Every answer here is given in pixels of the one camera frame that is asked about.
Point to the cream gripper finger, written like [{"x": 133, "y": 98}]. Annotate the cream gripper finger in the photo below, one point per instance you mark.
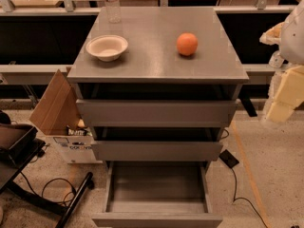
[
  {"x": 286, "y": 93},
  {"x": 272, "y": 35}
]

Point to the white paper bowl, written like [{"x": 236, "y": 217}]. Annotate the white paper bowl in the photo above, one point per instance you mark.
[{"x": 107, "y": 48}]

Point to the grey drawer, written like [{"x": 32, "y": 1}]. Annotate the grey drawer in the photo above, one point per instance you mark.
[
  {"x": 157, "y": 113},
  {"x": 156, "y": 194},
  {"x": 156, "y": 151}
]

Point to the open cardboard box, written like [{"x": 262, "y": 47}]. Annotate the open cardboard box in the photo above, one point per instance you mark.
[{"x": 58, "y": 118}]

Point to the orange fruit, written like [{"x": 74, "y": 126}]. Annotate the orange fruit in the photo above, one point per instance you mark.
[{"x": 187, "y": 44}]

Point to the grey bottom drawer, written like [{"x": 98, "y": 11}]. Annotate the grey bottom drawer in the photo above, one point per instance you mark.
[{"x": 156, "y": 194}]

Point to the black power adapter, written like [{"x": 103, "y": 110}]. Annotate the black power adapter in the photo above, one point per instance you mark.
[{"x": 228, "y": 159}]

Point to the black tray bin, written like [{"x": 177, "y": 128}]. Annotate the black tray bin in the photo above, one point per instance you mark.
[{"x": 13, "y": 139}]

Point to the grey drawer cabinet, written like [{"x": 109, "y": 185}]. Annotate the grey drawer cabinet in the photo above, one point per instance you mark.
[{"x": 152, "y": 69}]

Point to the clear plastic water bottle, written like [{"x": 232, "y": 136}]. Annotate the clear plastic water bottle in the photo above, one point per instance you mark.
[{"x": 113, "y": 10}]

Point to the grey middle drawer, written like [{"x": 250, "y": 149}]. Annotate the grey middle drawer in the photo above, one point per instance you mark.
[{"x": 156, "y": 151}]

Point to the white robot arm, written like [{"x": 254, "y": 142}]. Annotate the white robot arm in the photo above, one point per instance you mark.
[{"x": 292, "y": 41}]

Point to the grey top drawer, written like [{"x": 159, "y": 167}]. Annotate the grey top drawer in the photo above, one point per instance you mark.
[{"x": 157, "y": 113}]

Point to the grey metal shelf rail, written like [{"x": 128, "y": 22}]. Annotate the grey metal shelf rail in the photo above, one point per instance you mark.
[{"x": 42, "y": 74}]

